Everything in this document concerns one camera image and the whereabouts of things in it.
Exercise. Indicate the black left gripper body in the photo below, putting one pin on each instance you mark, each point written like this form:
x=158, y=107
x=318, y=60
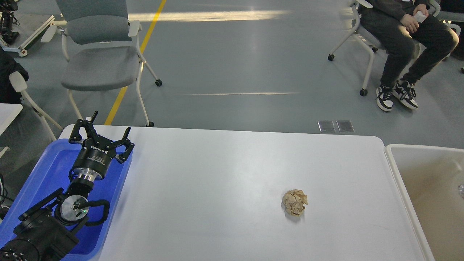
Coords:
x=93, y=159

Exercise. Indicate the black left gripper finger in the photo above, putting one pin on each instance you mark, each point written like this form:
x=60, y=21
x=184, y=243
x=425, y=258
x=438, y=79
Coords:
x=76, y=137
x=126, y=143

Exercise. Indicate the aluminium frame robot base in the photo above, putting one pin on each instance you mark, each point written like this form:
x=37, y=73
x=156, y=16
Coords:
x=20, y=31

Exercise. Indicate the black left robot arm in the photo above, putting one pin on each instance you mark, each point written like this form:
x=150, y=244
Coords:
x=65, y=209

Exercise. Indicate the person's bare hand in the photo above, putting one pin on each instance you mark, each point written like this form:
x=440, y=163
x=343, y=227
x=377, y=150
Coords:
x=410, y=23

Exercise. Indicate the blue plastic tray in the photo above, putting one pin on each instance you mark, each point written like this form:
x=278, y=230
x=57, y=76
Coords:
x=51, y=173

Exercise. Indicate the white side table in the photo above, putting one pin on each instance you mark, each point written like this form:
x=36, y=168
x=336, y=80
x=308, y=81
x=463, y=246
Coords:
x=8, y=112

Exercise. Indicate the white chair at left edge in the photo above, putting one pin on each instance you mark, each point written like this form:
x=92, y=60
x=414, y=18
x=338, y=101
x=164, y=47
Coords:
x=20, y=86

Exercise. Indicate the black jacket on left chair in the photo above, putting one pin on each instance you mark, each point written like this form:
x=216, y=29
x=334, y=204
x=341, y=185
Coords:
x=8, y=66

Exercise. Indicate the grey office chair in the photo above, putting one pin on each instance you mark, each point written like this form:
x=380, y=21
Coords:
x=100, y=69

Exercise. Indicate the crumpled brown paper ball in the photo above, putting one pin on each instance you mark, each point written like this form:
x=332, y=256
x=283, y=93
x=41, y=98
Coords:
x=295, y=202

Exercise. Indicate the left floor outlet plate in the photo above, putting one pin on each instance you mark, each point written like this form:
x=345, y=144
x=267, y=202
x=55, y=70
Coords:
x=326, y=126

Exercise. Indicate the floor outlet plate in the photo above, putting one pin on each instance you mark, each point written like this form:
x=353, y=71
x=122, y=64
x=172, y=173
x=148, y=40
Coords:
x=326, y=126
x=345, y=126

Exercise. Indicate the right floor outlet plate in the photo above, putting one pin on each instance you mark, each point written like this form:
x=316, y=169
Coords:
x=345, y=126

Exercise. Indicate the person in black clothes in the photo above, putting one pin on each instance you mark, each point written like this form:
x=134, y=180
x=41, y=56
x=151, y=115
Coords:
x=410, y=56

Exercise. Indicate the white plastic bin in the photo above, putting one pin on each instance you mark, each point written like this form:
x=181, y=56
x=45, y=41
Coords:
x=428, y=178

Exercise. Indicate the white chair far right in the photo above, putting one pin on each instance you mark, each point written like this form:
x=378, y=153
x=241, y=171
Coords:
x=451, y=12

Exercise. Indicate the white frame chair right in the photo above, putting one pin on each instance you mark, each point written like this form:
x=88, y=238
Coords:
x=369, y=42

